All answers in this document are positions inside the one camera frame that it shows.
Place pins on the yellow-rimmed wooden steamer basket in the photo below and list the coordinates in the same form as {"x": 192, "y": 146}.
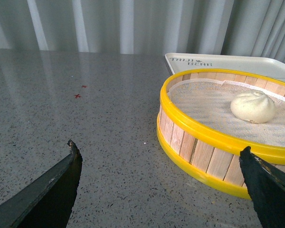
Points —
{"x": 208, "y": 155}

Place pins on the white mesh steamer cloth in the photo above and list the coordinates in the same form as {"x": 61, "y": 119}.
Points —
{"x": 208, "y": 102}

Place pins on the grey pleated curtain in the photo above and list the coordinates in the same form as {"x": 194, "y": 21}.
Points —
{"x": 222, "y": 27}

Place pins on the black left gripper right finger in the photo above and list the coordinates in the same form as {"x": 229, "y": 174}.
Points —
{"x": 266, "y": 187}

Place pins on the white steamed bun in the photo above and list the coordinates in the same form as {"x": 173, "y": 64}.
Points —
{"x": 253, "y": 106}

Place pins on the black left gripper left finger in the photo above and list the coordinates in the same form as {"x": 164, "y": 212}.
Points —
{"x": 47, "y": 202}

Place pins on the cream rectangular tray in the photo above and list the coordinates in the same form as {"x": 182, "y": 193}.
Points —
{"x": 272, "y": 68}

